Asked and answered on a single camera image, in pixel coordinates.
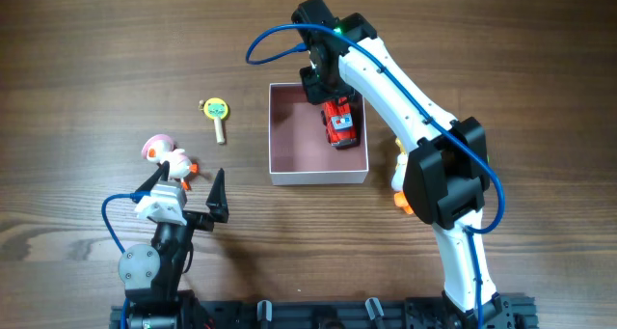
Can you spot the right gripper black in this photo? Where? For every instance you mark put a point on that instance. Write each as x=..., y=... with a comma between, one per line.
x=325, y=92

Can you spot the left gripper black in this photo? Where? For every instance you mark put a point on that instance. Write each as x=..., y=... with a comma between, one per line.
x=194, y=218

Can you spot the red toy fire truck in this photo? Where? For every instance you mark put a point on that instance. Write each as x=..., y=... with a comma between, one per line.
x=338, y=120

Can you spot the pink cardboard box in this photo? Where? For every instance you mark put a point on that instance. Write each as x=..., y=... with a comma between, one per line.
x=299, y=153

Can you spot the white yellow plush duck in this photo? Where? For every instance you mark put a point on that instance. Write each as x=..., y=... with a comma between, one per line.
x=398, y=179

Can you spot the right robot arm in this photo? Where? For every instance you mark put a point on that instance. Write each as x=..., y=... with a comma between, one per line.
x=443, y=175

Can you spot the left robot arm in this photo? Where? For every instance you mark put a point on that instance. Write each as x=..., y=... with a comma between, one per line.
x=151, y=272

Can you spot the pink white duck figurine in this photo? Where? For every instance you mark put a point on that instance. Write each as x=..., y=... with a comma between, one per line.
x=161, y=148

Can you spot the yellow wooden rattle toy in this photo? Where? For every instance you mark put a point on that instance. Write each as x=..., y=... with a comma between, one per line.
x=216, y=110

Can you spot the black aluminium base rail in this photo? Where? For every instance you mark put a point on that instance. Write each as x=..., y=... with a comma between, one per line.
x=518, y=311

